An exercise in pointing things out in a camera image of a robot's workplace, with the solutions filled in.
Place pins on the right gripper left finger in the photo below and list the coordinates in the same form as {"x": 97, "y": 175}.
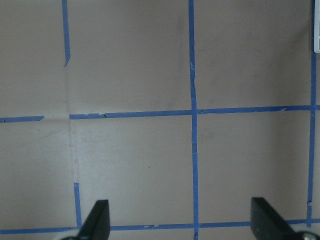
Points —
{"x": 97, "y": 224}

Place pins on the white serving tray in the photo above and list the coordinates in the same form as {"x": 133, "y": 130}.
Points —
{"x": 316, "y": 27}

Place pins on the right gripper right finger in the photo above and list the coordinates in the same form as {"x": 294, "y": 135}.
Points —
{"x": 267, "y": 224}

